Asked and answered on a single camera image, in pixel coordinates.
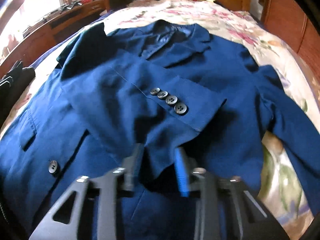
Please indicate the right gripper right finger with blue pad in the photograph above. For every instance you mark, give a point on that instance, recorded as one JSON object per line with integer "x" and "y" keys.
{"x": 246, "y": 216}

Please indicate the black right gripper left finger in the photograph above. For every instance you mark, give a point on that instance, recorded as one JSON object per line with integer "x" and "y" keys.
{"x": 89, "y": 200}

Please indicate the navy blue suit jacket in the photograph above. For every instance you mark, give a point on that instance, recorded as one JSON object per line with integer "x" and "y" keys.
{"x": 150, "y": 104}

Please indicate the black folded clothes pile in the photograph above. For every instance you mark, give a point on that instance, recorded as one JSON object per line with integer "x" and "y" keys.
{"x": 13, "y": 85}

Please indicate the navy blue bed sheet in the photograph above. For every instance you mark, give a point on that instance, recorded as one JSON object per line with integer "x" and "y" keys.
{"x": 47, "y": 53}

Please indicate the wooden desk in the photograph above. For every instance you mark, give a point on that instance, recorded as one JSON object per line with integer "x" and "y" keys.
{"x": 52, "y": 33}

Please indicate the wooden slatted wardrobe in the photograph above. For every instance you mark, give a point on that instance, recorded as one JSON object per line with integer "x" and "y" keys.
{"x": 286, "y": 19}

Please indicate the window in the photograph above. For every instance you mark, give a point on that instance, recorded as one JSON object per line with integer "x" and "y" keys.
{"x": 28, "y": 14}

